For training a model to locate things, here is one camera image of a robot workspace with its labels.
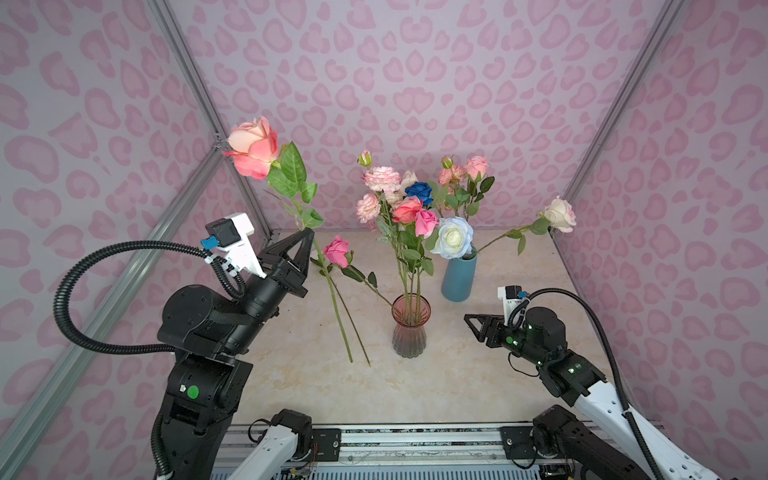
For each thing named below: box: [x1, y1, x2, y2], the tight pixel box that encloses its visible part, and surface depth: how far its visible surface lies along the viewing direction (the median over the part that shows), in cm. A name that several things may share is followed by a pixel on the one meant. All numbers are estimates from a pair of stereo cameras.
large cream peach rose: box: [400, 170, 419, 192], surface depth 75 cm
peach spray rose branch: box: [384, 188, 406, 206], surface depth 71 cm
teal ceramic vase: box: [441, 246, 478, 303], surface depth 95 cm
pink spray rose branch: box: [438, 155, 495, 222], surface depth 78 cm
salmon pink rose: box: [225, 116, 353, 363], surface depth 41 cm
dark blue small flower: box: [404, 181, 434, 206], surface depth 69 cm
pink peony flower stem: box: [356, 151, 415, 319], surface depth 63 cm
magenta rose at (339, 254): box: [310, 235, 393, 367], surface depth 61 cm
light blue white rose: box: [430, 216, 474, 260], surface depth 62 cm
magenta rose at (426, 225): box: [415, 208, 439, 318], surface depth 60 cm
